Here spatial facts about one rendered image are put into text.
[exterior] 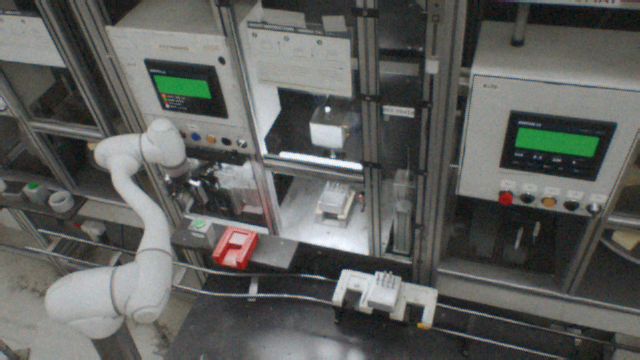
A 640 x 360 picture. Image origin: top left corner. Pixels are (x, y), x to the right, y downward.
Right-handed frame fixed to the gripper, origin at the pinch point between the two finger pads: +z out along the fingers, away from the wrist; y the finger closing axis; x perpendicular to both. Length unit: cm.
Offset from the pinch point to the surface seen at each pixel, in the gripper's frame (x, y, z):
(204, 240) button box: 3.1, -2.4, 16.2
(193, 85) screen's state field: -7, -12, -53
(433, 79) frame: -11, -85, -63
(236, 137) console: -9.5, -21.3, -31.4
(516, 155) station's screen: -7, -110, -44
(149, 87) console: -9.5, 7.2, -48.1
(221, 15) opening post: -12, -25, -76
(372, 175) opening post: -12, -68, -22
